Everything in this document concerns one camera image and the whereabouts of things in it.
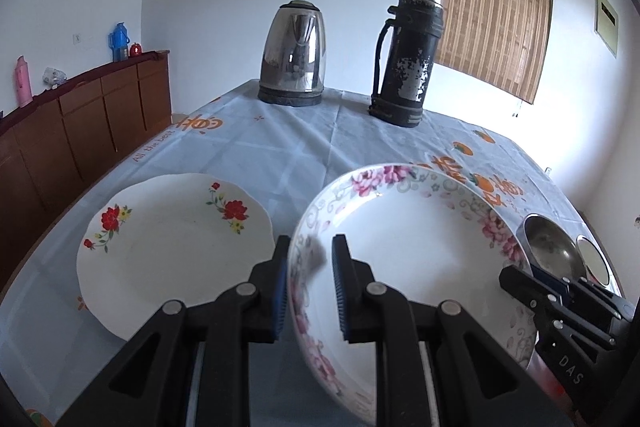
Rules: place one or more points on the wall electrical panel box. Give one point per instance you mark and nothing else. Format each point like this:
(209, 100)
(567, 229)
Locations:
(606, 24)

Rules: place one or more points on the bamboo window blind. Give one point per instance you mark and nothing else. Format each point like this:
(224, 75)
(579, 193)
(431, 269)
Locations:
(501, 42)

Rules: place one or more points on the blue persimmon print tablecloth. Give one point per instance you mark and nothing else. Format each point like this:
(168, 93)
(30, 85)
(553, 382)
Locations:
(52, 346)

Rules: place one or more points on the crumpled plastic bag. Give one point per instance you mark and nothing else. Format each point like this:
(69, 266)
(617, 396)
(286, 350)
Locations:
(53, 78)

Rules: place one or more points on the dark wooden sideboard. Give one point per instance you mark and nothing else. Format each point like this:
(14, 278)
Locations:
(59, 144)

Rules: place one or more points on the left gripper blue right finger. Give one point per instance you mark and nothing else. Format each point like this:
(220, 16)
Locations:
(434, 365)

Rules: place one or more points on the stainless steel bowl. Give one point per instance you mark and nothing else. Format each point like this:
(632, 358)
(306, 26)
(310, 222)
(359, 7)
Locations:
(549, 248)

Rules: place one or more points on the stainless steel electric kettle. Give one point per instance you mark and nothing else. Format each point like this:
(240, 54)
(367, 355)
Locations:
(294, 58)

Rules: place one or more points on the pink thermos bottle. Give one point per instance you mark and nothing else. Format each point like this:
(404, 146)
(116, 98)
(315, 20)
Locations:
(22, 82)

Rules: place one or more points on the red plastic bowl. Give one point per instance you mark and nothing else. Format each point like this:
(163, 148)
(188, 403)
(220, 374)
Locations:
(543, 377)

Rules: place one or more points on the small red jar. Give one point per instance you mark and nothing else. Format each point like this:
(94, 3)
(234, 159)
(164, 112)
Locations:
(135, 49)

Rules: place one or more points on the black thermos flask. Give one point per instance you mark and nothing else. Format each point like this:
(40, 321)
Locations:
(404, 58)

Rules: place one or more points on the pink floral rim plate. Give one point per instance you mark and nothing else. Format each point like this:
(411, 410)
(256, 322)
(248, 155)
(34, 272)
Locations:
(427, 235)

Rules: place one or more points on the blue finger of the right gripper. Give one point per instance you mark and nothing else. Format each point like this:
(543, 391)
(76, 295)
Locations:
(571, 290)
(601, 323)

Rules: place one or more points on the blue water jug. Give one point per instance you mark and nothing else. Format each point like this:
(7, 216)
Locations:
(118, 41)

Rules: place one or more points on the red flower white plate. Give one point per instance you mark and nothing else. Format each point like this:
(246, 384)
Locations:
(187, 236)

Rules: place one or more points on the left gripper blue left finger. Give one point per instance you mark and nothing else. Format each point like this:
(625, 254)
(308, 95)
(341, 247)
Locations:
(190, 362)

